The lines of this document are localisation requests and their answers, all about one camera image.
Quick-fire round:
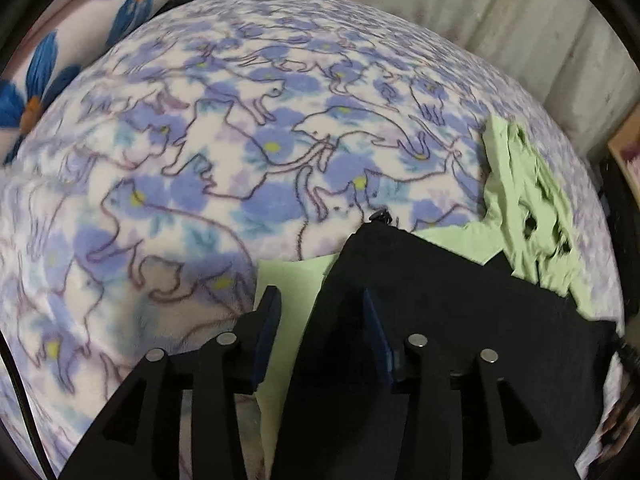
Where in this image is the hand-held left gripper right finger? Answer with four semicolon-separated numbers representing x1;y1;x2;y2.
362;287;567;480

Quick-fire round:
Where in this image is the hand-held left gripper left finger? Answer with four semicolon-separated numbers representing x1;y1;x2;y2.
60;285;283;480

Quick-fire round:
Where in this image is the green and black hooded jacket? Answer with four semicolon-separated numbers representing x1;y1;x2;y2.
252;115;623;480

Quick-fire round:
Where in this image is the purple cat print blanket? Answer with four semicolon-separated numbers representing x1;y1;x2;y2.
0;0;623;480

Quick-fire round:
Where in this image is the blue flower pillow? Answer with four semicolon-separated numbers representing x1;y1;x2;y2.
0;0;181;163

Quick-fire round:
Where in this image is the black cable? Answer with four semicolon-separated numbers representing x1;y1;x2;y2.
0;332;56;480

